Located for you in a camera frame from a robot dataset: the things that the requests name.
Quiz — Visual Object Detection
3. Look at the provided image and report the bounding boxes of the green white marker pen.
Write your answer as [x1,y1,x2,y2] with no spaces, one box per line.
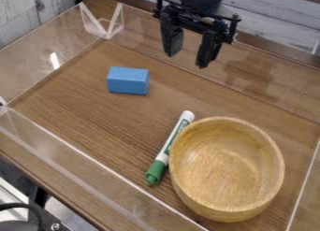
[144,110,195,185]

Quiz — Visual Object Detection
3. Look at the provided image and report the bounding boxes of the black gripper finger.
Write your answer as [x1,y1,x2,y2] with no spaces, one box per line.
[159,12,183,57]
[196,30,222,68]

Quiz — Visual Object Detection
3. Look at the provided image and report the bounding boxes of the clear acrylic corner bracket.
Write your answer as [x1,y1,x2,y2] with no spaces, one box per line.
[79,3,123,40]

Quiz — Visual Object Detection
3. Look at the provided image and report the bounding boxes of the blue foam block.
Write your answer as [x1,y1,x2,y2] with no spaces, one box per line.
[105,66,148,95]

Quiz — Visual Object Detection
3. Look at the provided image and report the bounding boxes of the black cable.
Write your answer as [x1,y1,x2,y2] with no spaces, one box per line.
[0,202,45,231]

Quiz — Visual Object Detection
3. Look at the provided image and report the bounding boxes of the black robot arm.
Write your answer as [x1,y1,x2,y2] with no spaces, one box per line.
[152,0,241,68]

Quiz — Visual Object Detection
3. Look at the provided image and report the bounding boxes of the light wooden bowl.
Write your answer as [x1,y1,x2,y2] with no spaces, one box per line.
[168,117,285,223]

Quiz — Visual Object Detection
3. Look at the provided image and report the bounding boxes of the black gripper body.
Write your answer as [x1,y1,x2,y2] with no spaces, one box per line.
[154,0,241,44]

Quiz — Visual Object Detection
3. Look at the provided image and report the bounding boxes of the clear acrylic tray wall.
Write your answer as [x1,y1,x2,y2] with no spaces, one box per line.
[0,97,208,231]

